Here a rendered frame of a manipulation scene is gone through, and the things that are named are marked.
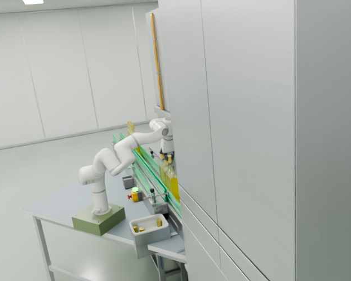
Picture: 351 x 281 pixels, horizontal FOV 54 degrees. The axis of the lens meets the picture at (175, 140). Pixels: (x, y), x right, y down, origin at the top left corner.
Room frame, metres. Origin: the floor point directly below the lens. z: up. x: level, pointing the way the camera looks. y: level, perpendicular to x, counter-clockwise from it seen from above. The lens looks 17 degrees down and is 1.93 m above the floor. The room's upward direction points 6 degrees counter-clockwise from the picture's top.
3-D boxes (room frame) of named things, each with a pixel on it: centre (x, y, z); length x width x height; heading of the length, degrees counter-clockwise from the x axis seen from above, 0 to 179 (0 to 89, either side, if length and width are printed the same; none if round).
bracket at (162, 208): (2.05, 0.15, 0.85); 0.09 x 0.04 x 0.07; 107
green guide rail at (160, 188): (2.92, 0.37, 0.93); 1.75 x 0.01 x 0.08; 17
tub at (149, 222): (1.90, 0.22, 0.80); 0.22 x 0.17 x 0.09; 107
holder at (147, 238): (1.91, 0.20, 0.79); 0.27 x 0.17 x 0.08; 107
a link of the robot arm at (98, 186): (2.13, 0.56, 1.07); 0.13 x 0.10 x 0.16; 114
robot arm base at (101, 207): (2.13, 0.56, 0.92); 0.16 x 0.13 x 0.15; 152
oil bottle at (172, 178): (2.06, 0.04, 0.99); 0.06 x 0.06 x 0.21; 17
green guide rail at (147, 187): (2.90, 0.44, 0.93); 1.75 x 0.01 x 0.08; 17
